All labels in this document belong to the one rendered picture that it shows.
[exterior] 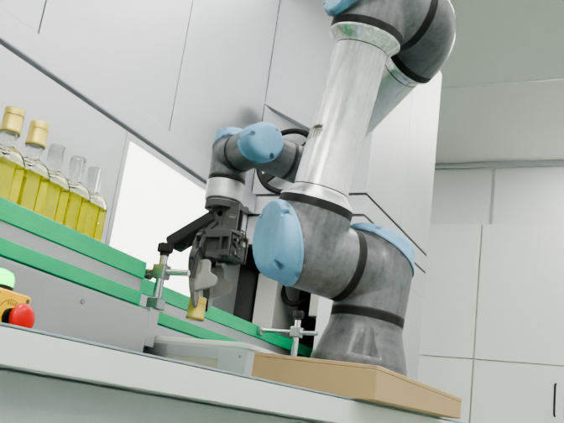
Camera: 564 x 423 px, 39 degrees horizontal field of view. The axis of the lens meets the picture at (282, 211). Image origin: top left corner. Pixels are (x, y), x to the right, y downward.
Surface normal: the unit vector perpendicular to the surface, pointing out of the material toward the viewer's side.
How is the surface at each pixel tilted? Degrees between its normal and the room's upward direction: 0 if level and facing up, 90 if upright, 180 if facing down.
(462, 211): 90
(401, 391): 90
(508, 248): 90
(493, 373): 90
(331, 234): 100
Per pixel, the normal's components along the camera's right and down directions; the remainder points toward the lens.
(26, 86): 0.90, 0.00
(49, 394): 0.75, -0.09
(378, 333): 0.29, -0.51
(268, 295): -0.41, -0.31
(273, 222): -0.87, -0.19
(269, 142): 0.51, -0.18
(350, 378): -0.65, -0.29
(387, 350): 0.49, -0.44
